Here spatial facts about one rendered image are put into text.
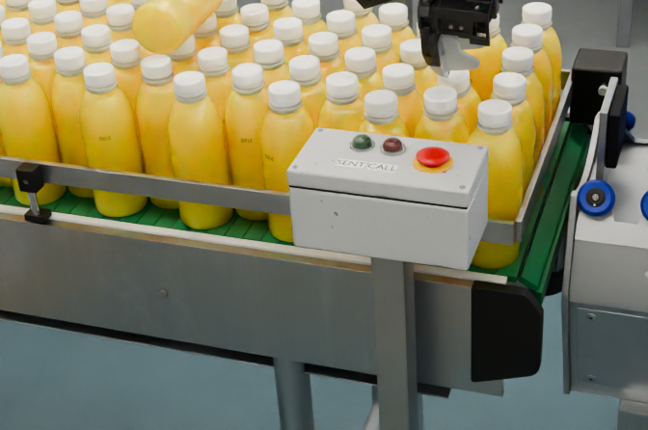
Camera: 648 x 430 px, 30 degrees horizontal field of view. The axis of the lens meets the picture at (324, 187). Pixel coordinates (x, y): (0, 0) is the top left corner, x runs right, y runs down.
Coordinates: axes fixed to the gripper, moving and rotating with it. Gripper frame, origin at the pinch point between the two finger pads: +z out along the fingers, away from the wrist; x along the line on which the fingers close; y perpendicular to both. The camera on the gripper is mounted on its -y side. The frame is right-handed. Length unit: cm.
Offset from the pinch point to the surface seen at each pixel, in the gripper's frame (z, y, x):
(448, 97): -1.3, 2.5, -5.6
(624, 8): 185, 1, 193
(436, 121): 1.2, 1.3, -7.4
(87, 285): 25, -45, -25
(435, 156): -7.4, 4.7, -18.8
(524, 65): 3.9, 9.0, 5.4
